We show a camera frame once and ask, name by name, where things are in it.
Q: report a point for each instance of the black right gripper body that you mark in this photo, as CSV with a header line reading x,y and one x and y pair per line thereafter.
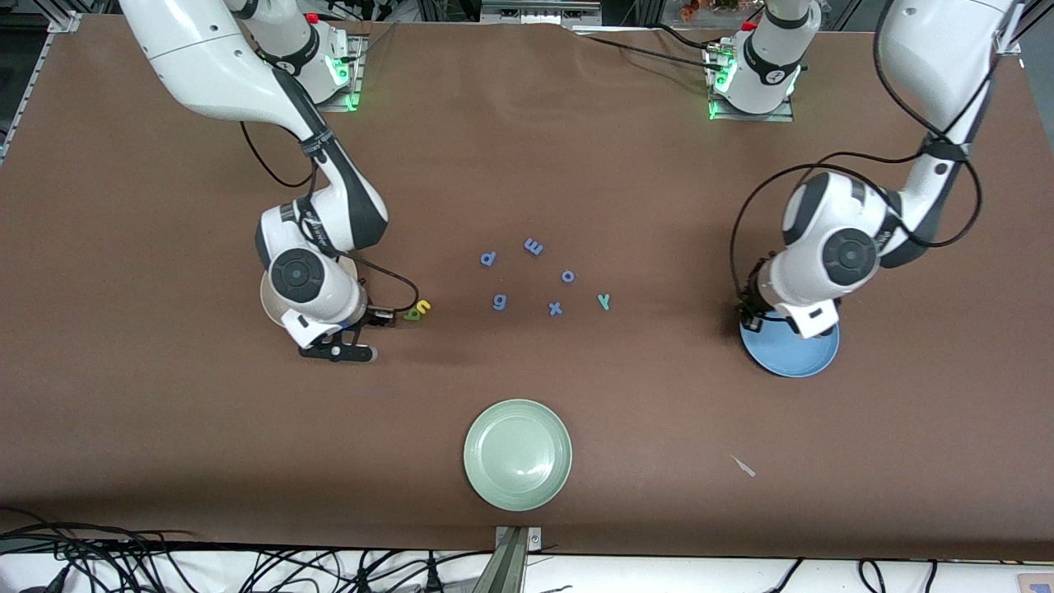
x,y
377,316

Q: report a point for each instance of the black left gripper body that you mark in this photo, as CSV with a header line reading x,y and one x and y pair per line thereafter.
x,y
752,303

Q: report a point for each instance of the teal foam letter y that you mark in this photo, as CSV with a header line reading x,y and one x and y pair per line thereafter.
x,y
603,301

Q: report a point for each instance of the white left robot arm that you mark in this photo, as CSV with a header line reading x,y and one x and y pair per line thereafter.
x,y
840,247

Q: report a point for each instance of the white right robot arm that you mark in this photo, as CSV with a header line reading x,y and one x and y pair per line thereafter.
x,y
206,66

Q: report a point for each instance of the blue round plate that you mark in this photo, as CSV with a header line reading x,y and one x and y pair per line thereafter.
x,y
790,358

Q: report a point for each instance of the beige brown round plate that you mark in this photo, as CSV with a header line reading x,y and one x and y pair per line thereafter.
x,y
268,301

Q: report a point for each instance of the blue foam letter p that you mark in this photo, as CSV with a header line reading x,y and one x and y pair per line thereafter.
x,y
487,259

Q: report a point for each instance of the small grey paper scrap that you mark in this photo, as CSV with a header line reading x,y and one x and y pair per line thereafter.
x,y
745,468

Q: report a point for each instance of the blue foam letter m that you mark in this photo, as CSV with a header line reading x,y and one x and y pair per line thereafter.
x,y
533,246

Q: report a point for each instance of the pale green round plate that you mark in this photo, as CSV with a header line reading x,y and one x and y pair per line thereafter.
x,y
517,455

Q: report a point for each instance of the brown table cover sheet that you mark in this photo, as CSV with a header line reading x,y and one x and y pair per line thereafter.
x,y
527,165

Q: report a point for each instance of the tan cardboard box corner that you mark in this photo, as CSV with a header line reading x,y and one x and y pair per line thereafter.
x,y
1036,583

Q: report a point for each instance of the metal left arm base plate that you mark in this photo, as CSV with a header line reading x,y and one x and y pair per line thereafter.
x,y
753,117

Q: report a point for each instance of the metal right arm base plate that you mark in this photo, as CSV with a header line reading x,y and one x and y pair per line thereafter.
x,y
350,95

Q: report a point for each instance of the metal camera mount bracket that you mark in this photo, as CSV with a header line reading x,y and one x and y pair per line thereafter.
x,y
512,564

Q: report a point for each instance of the metal table corner bracket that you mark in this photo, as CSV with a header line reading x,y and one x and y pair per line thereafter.
x,y
66,22
1011,45

